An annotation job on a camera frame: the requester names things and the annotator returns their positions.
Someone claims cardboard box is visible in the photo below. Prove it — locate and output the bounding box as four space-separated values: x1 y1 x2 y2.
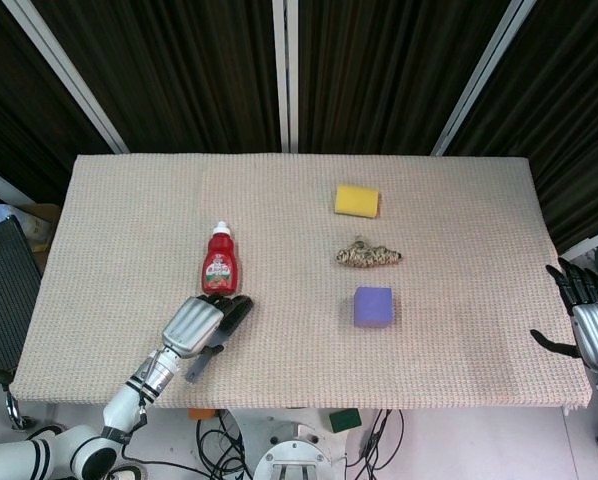
0 202 63 256

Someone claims purple foam block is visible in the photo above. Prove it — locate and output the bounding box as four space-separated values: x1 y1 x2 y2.
352 285 396 330

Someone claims white partition frame post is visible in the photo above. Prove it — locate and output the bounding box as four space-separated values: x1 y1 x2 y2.
431 0 533 156
6 0 130 155
272 0 300 154

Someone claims black mesh chair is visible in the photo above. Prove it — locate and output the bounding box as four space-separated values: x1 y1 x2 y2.
0 217 43 374

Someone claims beige woven table cloth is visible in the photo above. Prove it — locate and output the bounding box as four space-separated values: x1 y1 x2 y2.
8 153 594 412

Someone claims chrome leg with caster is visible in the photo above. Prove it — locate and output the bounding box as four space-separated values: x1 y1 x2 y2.
3 387 28 431

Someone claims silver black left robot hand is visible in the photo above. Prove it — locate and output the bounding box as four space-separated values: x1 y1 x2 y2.
159 293 255 361

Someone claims braided straw rope bundle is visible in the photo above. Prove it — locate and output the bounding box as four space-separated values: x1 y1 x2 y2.
334 238 404 270

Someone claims red ketchup bottle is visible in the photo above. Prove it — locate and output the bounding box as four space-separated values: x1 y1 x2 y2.
200 220 242 296

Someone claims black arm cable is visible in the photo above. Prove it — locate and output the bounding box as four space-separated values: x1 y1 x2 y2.
121 367 155 459

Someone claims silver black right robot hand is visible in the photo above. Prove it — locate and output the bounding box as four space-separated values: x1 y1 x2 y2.
530 259 598 371

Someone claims black floor cable bundle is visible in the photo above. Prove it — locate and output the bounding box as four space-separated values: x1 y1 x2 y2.
193 409 255 480
346 409 405 471

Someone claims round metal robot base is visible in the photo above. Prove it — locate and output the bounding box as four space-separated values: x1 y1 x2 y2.
252 407 348 480

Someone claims yellow sponge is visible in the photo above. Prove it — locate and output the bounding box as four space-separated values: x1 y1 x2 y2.
333 184 382 219

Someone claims green sponge block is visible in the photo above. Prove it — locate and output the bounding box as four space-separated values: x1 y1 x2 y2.
328 408 363 434

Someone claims dark pleated curtain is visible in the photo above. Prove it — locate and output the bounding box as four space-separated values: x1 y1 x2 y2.
0 0 120 206
297 0 510 155
31 0 286 155
448 0 598 254

